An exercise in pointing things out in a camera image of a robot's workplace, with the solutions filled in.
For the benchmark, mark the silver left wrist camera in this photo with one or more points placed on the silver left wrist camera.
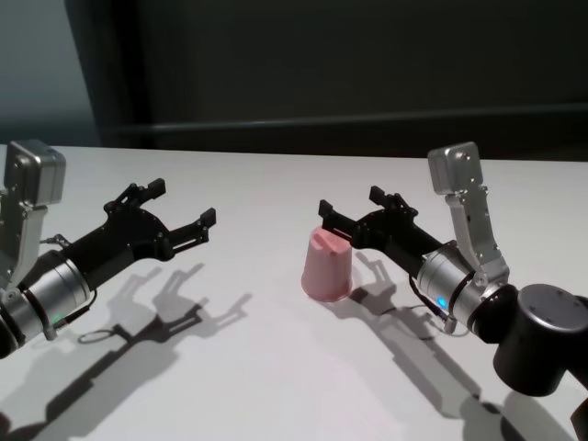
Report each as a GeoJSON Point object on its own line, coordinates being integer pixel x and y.
{"type": "Point", "coordinates": [27, 193]}

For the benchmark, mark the pink plastic cup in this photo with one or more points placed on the pink plastic cup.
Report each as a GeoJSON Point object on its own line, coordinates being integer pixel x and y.
{"type": "Point", "coordinates": [327, 271]}

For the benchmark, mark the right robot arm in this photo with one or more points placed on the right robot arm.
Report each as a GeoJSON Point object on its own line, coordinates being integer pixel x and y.
{"type": "Point", "coordinates": [505, 312]}

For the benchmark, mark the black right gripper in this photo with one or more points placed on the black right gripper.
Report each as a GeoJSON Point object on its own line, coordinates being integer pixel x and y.
{"type": "Point", "coordinates": [399, 239]}

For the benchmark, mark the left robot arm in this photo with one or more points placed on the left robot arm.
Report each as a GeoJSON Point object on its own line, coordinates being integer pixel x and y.
{"type": "Point", "coordinates": [50, 294]}

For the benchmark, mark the grey metal handrail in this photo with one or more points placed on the grey metal handrail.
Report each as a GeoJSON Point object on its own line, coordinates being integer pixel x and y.
{"type": "Point", "coordinates": [367, 127]}

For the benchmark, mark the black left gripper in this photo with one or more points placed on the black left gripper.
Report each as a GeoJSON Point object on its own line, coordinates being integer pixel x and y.
{"type": "Point", "coordinates": [115, 243]}

